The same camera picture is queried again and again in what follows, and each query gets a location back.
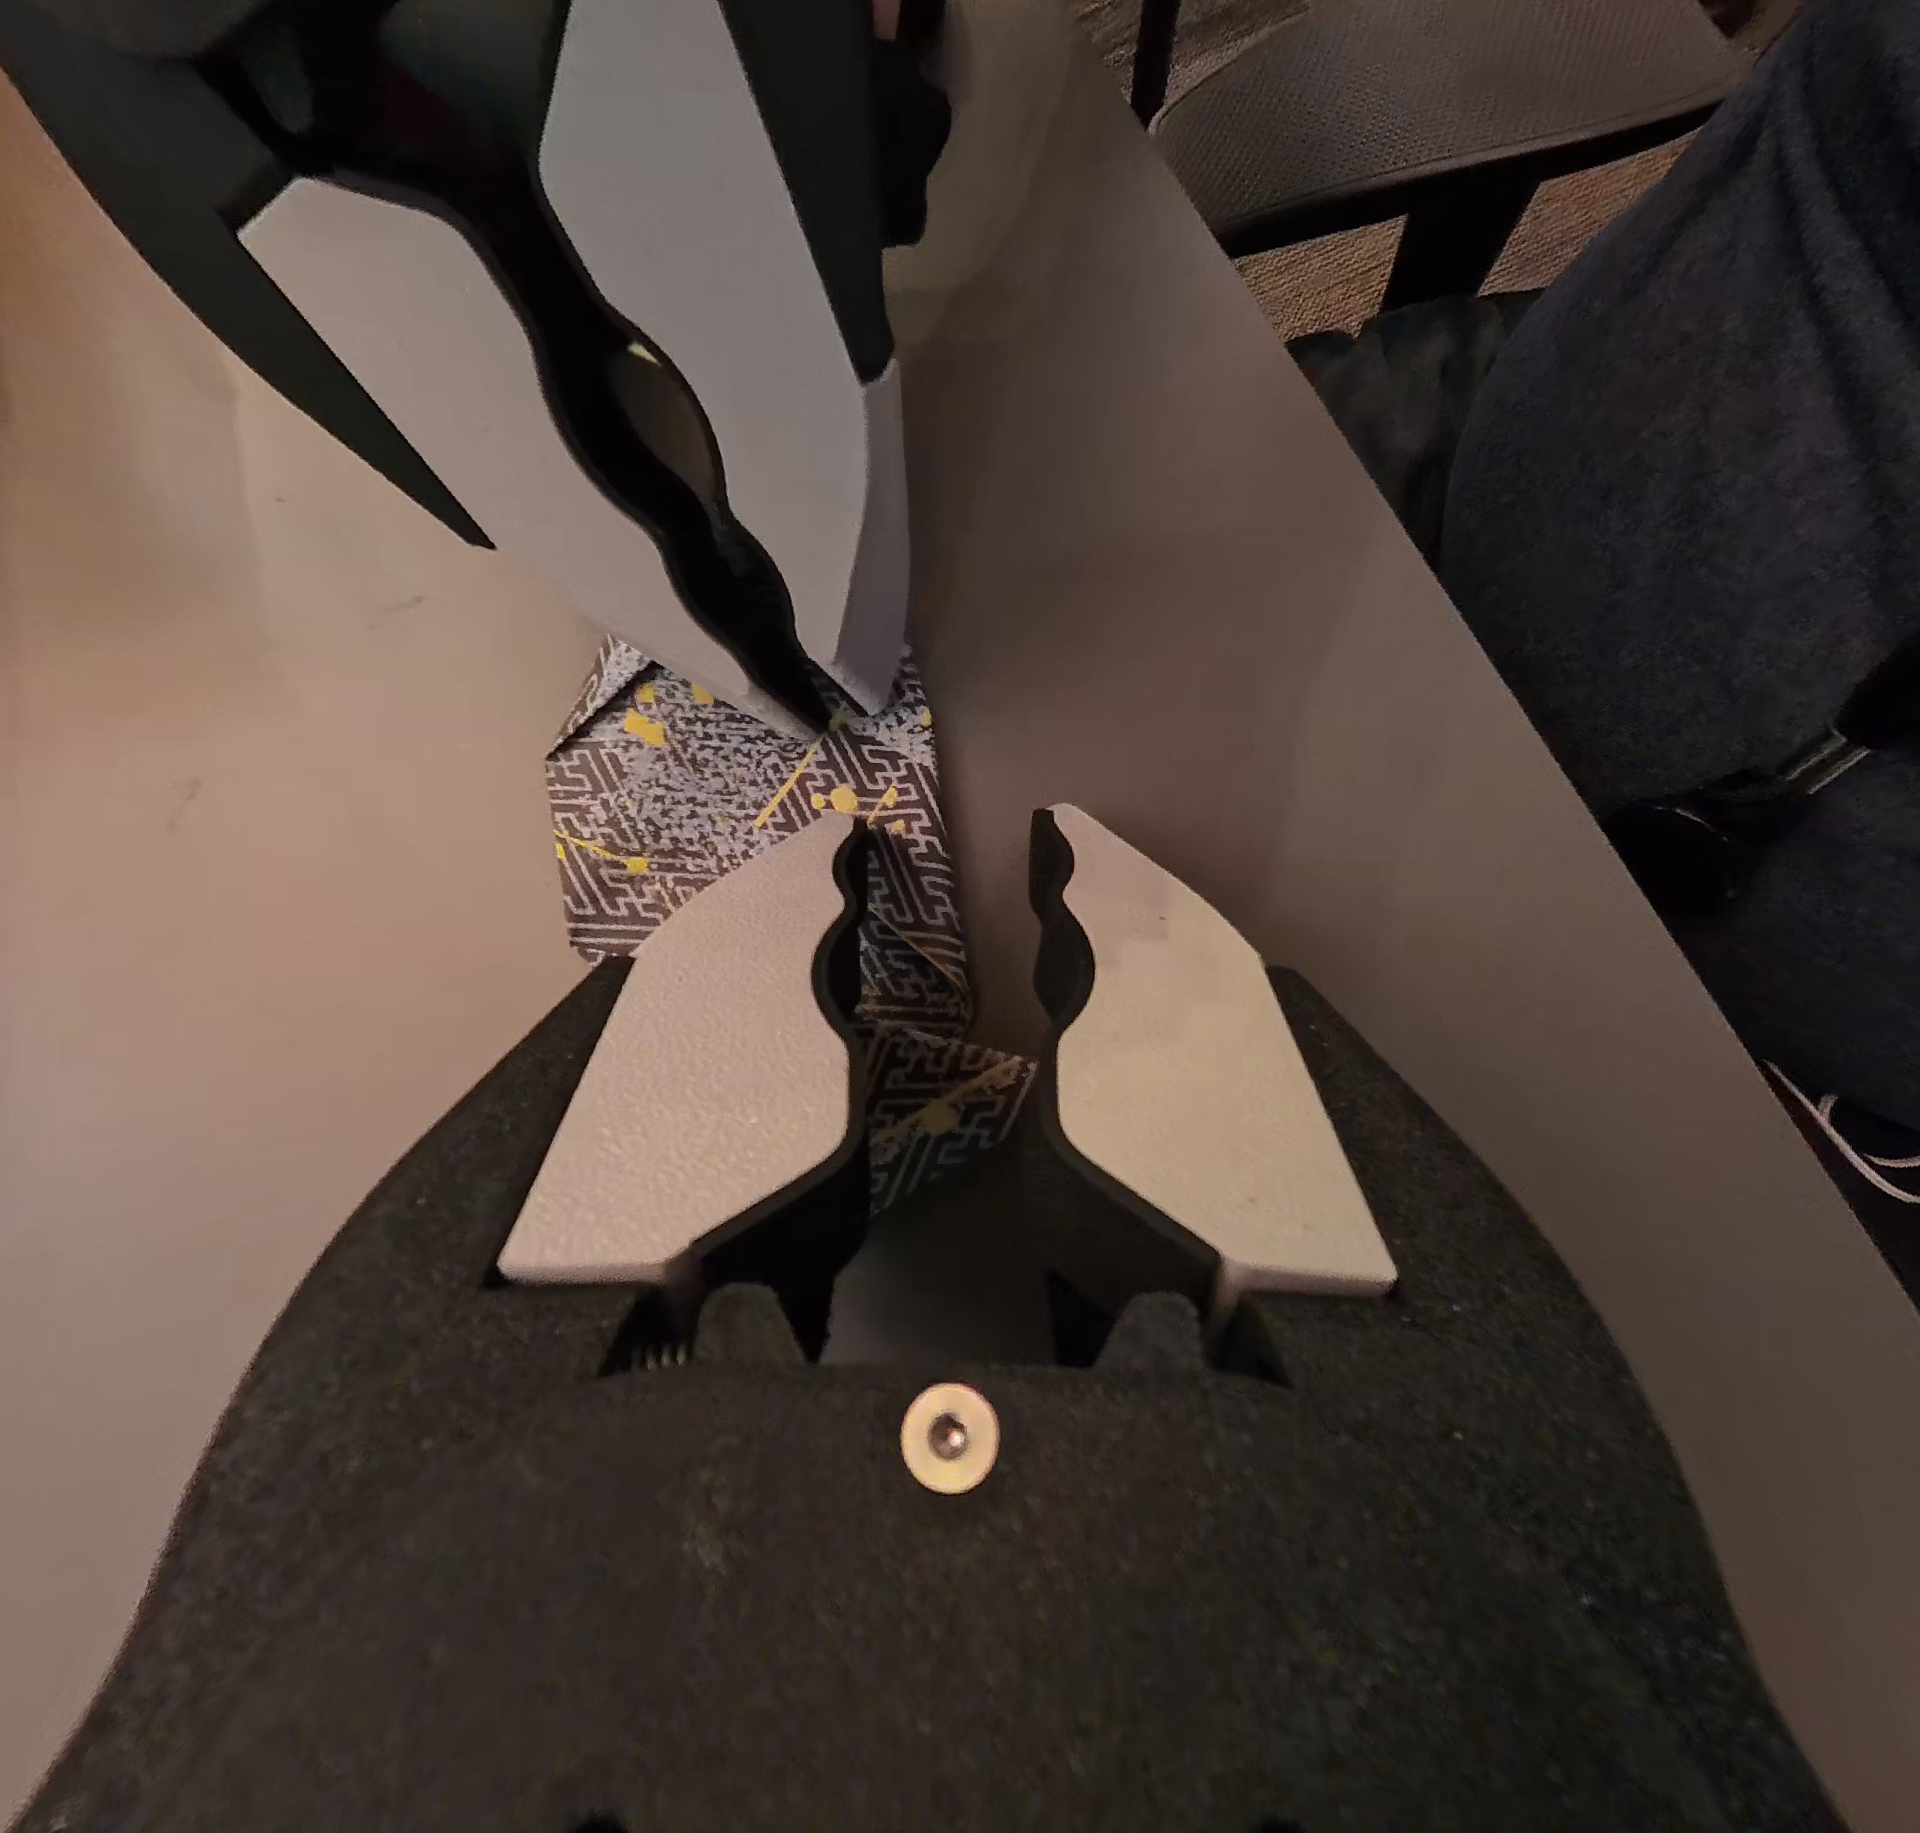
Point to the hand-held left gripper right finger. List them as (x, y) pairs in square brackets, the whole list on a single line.
[(1200, 1098)]

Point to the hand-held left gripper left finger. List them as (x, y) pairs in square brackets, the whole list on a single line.
[(706, 1083)]

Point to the grey office chair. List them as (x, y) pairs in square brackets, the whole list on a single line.
[(1441, 63)]

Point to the dark patterned origami paper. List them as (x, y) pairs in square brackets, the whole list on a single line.
[(675, 813)]

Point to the dark green cloth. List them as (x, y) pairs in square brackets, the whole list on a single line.
[(1411, 393)]

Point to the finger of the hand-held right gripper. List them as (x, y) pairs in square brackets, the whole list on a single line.
[(706, 212), (435, 378)]

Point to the black metal pole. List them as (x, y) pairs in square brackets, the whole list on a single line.
[(1162, 3)]

